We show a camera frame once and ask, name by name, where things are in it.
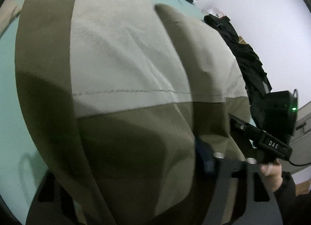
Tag white cabinet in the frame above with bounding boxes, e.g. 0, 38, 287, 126
290, 102, 311, 174

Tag olive and beige jacket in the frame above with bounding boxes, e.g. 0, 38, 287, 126
0, 0, 252, 225

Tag black clothes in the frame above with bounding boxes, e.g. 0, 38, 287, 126
204, 14, 273, 99

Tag person's right hand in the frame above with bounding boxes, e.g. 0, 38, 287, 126
260, 162, 283, 187

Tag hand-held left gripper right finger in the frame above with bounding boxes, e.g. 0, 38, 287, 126
196, 140, 283, 225

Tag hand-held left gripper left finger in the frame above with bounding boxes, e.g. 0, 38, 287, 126
25, 172, 82, 225

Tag white plastic bag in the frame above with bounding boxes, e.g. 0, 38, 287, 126
202, 7, 224, 18

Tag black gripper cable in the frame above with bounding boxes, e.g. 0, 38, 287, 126
289, 158, 311, 167

